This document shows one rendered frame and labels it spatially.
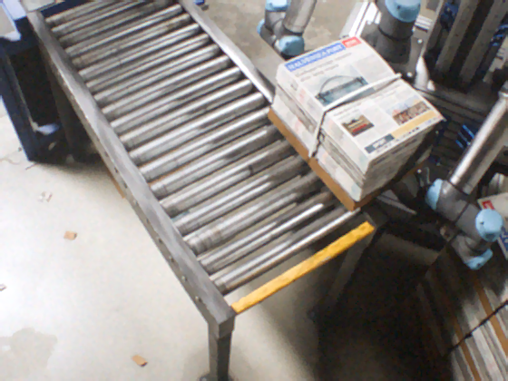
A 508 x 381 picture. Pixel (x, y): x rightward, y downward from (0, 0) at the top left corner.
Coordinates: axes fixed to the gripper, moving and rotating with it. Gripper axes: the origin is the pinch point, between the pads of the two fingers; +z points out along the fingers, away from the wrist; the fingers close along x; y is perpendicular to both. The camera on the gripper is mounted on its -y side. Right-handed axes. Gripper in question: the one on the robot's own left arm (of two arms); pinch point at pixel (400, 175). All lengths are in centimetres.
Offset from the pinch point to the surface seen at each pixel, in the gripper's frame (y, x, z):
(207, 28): 0, 16, 80
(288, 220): -1.7, 37.2, 5.5
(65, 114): -52, 61, 115
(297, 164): -0.7, 24.3, 18.4
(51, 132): -72, 66, 125
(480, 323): -24, -5, -47
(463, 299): -26.3, -7.9, -38.0
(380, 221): 0.2, 16.3, -8.5
